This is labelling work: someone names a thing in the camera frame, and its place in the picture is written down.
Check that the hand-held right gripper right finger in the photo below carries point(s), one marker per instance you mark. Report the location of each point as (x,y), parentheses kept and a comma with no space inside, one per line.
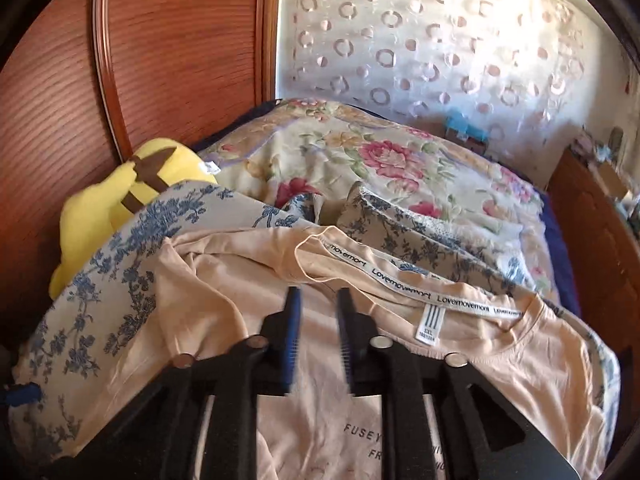
(345,332)

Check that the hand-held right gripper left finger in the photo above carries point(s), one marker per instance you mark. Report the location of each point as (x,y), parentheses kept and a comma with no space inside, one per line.
(293,340)

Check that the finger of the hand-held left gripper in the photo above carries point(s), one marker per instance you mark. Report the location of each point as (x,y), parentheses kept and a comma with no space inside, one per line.
(20,394)

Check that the beige t-shirt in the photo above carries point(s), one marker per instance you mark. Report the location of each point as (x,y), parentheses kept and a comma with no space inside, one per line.
(500,375)

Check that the blue floral bed sheet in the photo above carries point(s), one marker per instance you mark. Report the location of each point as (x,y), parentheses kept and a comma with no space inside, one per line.
(100,285)

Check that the colourful floral quilt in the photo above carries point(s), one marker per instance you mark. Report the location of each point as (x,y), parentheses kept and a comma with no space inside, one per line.
(350,160)

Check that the yellow plush toy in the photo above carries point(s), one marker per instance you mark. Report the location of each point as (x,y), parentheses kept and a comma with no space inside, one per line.
(90,210)

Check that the dark blue bed sheet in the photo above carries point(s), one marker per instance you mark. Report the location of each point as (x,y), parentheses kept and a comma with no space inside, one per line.
(557,250)

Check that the teal plastic toy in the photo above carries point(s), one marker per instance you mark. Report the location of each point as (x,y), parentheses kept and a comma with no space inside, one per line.
(465,127)

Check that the wooden side cabinet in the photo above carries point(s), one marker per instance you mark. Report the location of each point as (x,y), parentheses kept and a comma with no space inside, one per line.
(590,225)

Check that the cardboard box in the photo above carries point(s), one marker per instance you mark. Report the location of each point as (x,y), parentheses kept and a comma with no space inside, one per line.
(612,180)

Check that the sheer curtain with circles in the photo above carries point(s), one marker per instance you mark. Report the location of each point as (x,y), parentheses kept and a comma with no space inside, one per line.
(425,35)

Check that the pile of small household items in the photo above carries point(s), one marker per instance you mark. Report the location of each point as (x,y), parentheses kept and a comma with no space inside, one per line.
(595,147)

